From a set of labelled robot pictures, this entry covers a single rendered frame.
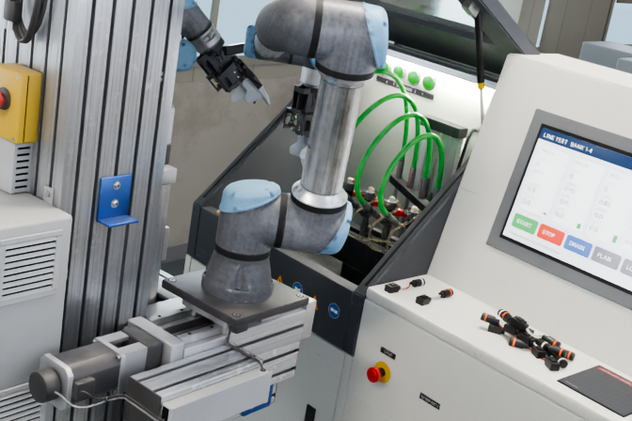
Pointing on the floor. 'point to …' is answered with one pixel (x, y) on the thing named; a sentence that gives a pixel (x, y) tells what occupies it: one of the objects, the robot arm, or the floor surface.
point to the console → (497, 269)
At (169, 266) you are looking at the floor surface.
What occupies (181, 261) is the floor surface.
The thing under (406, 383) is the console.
